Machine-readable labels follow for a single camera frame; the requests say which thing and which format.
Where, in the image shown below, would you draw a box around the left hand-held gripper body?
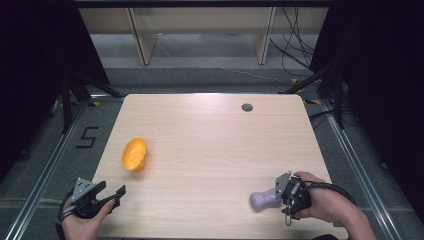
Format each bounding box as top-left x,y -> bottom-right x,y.
68,177 -> 105,220

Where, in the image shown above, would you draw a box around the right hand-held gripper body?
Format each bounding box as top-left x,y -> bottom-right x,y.
274,170 -> 313,227

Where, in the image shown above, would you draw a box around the pale purple plastic toy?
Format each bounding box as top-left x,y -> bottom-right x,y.
249,187 -> 284,214

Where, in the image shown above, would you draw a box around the orange perforated plastic toy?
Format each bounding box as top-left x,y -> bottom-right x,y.
121,136 -> 149,173

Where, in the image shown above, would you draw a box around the person's right hand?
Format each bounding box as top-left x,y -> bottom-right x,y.
293,170 -> 352,224

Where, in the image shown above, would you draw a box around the person's left hand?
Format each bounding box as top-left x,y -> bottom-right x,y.
60,198 -> 116,240

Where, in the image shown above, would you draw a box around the black metal stand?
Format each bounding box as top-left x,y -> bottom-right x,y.
278,62 -> 346,130
59,70 -> 125,135

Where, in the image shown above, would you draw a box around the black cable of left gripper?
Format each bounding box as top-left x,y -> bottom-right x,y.
54,188 -> 76,240

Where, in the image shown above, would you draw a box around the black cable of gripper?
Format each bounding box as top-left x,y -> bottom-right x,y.
54,188 -> 76,240
301,180 -> 357,205

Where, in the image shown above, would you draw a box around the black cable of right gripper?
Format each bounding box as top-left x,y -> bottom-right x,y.
301,180 -> 357,205

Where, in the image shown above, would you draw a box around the aluminium floor rail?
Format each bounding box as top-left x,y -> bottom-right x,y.
319,98 -> 396,240
3,94 -> 126,240

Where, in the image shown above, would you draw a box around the black floor cables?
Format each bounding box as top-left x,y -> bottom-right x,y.
308,107 -> 359,131

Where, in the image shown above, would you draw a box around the light wooden desk frame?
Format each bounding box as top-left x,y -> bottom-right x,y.
78,6 -> 330,66

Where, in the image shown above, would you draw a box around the bundle of black hanging cables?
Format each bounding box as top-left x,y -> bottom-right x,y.
269,6 -> 316,78

